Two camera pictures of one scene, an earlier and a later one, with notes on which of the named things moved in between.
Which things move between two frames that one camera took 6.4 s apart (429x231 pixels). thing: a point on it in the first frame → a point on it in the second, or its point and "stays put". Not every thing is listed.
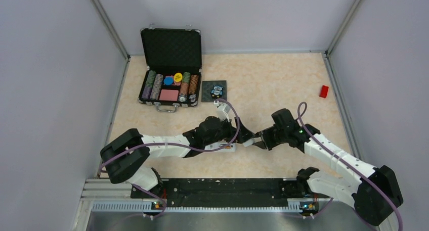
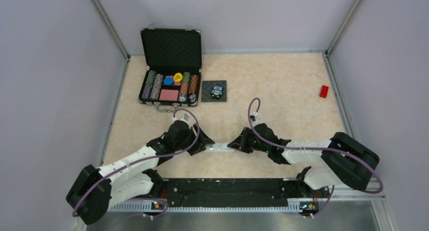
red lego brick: [324, 91] stays put
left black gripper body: [229, 133] → [200, 143]
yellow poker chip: [178, 77] stays put
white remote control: [230, 148] stays put
